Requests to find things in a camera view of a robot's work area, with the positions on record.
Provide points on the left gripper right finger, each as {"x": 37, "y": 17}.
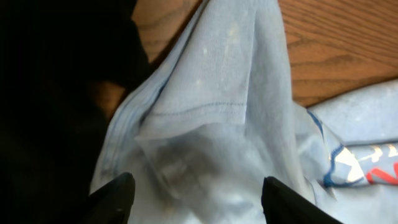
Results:
{"x": 282, "y": 205}

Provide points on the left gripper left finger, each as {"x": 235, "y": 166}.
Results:
{"x": 111, "y": 204}

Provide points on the light blue printed t-shirt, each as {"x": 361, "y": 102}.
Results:
{"x": 203, "y": 131}

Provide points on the black garment on left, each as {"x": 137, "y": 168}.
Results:
{"x": 53, "y": 53}

